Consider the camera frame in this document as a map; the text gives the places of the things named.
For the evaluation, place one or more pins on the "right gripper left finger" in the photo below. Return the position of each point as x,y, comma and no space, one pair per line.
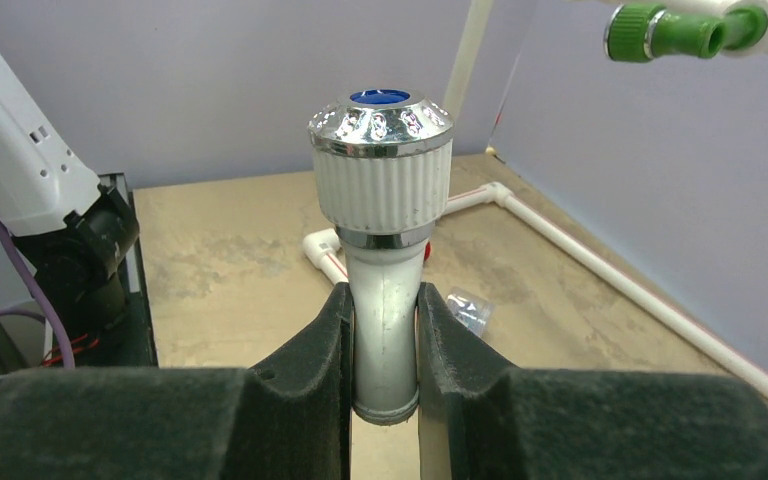
286,417

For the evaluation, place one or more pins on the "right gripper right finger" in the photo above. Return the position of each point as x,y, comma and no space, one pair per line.
482,417

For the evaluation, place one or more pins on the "green water faucet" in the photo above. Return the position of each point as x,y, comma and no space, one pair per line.
644,32

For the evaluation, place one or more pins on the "white pvc pipe frame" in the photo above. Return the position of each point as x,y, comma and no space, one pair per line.
324,251

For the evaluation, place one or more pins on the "white water faucet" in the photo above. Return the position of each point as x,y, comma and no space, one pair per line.
382,163

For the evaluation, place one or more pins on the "clear plastic cup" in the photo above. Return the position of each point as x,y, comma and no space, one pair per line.
472,311

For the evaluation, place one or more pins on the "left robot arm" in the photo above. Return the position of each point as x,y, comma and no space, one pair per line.
70,233

